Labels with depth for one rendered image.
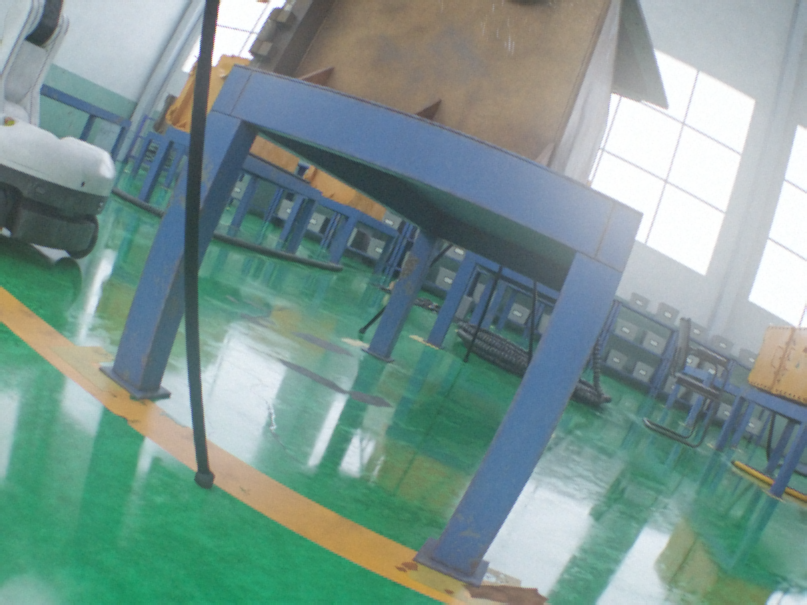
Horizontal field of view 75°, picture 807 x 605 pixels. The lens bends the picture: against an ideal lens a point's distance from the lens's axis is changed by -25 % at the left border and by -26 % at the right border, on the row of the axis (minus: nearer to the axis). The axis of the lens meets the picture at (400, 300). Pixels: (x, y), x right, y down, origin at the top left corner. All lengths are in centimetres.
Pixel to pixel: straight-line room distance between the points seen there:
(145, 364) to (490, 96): 81
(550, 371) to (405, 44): 72
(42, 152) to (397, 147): 108
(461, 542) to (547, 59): 89
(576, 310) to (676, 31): 1157
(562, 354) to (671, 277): 1015
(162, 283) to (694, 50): 1164
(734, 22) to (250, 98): 1212
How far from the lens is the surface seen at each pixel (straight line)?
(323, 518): 107
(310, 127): 111
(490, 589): 107
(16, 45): 229
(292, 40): 136
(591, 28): 135
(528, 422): 100
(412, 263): 279
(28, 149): 180
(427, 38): 136
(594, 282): 99
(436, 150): 104
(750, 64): 1262
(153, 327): 121
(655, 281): 1105
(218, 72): 514
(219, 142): 118
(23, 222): 183
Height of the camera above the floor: 43
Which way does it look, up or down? 4 degrees down
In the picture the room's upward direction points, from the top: 24 degrees clockwise
